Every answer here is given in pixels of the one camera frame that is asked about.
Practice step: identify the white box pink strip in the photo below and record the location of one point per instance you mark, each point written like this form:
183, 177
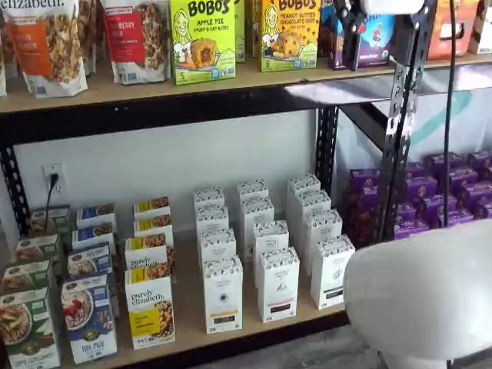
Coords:
252, 188
257, 211
271, 238
278, 284

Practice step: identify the white box black strip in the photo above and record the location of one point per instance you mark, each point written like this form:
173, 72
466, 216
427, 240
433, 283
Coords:
312, 201
323, 225
303, 182
330, 273

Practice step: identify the white and brown box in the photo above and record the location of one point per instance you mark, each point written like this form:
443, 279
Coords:
485, 27

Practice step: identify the orange snack box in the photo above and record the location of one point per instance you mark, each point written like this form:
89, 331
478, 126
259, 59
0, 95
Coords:
469, 23

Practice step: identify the purely elizabeth yellow box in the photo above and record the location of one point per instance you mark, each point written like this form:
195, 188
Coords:
146, 251
151, 225
150, 307
151, 205

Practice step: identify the white granola bag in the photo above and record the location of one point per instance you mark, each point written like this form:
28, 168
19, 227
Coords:
90, 34

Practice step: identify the granola bag red label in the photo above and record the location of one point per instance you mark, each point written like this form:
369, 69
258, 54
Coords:
134, 42

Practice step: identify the green oatmeal box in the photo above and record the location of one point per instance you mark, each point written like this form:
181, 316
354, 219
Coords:
25, 276
27, 330
50, 221
36, 250

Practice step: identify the green Bobo's apple pie box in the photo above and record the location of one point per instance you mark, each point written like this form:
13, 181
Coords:
203, 46
240, 34

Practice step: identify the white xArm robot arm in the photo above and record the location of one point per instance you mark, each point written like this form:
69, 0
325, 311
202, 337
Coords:
423, 288

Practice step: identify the yellow Bobo's peanut butter box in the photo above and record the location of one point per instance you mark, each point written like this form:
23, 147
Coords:
290, 38
256, 30

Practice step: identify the granola bag orange label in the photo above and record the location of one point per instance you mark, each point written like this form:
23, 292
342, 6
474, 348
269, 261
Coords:
46, 46

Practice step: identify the black metal shelf unit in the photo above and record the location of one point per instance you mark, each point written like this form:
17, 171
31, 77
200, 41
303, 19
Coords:
153, 119
442, 64

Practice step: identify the blue oatmeal box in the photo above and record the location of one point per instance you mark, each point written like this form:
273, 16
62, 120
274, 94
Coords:
90, 261
96, 213
92, 234
88, 319

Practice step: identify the white wall outlet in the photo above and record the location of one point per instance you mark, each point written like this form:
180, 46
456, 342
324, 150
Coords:
58, 168

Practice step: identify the blue Z Bar box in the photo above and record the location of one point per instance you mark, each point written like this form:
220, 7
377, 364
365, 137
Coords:
324, 30
378, 38

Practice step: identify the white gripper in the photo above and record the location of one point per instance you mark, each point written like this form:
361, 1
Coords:
392, 4

